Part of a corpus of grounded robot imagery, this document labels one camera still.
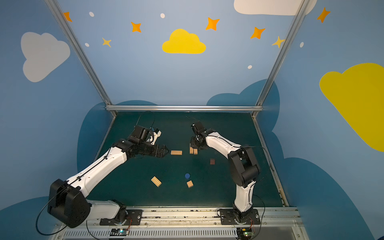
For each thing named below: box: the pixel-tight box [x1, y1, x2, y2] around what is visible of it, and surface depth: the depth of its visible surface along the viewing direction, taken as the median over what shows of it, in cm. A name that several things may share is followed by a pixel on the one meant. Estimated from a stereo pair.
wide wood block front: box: [150, 176, 162, 188], surface depth 87 cm
